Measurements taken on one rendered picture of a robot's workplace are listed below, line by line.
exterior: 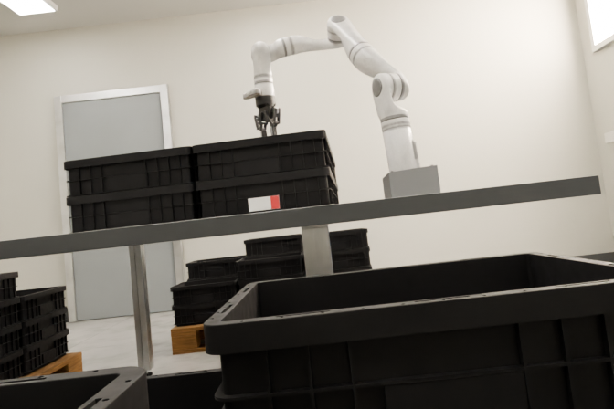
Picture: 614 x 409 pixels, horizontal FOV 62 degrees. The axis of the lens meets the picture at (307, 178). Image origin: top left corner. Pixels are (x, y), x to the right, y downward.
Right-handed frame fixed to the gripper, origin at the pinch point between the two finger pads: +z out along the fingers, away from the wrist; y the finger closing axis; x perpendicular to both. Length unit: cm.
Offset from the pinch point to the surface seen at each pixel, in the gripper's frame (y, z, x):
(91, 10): 301, -176, -43
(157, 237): -47, 33, 67
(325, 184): -41.7, 23.4, 13.1
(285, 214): -65, 31, 47
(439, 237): 132, 61, -283
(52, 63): 361, -144, -23
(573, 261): -124, 41, 53
